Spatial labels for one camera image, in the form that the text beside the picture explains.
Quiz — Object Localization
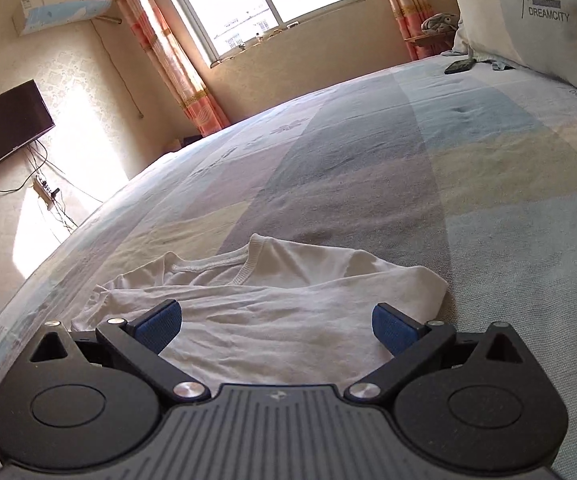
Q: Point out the white air conditioner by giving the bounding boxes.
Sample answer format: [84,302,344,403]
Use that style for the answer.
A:
[11,0,122,38]

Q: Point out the white printed sweatshirt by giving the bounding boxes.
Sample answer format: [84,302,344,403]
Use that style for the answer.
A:
[71,232,450,394]

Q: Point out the wooden nightstand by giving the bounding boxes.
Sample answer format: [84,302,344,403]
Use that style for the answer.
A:
[402,30,461,62]

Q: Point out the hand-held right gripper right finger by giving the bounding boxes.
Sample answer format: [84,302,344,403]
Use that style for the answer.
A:
[343,302,528,403]

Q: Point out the orange patterned curtain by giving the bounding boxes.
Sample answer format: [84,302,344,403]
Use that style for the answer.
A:
[98,0,232,139]
[370,0,438,64]

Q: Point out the pastel patchwork bed sheet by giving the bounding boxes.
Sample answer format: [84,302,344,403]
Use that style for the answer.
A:
[0,52,577,480]

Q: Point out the white power strip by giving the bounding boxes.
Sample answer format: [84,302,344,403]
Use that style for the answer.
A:
[31,175,60,209]

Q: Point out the window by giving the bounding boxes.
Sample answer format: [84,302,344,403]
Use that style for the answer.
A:
[149,0,370,70]

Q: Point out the large floral printed pillow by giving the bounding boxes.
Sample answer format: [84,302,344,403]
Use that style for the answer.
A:
[447,0,577,107]

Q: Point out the grey plush toy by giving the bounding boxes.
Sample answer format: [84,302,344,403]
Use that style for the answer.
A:
[420,12,462,37]

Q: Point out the black remote control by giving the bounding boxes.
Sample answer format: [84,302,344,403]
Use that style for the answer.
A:
[443,58,477,76]

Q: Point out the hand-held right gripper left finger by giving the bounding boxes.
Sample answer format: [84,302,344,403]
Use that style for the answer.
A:
[28,299,212,403]

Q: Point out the black power cables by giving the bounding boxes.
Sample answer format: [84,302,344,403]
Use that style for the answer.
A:
[0,136,78,235]

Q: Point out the wall-mounted black television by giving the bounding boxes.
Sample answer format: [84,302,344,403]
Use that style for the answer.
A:
[0,79,56,181]

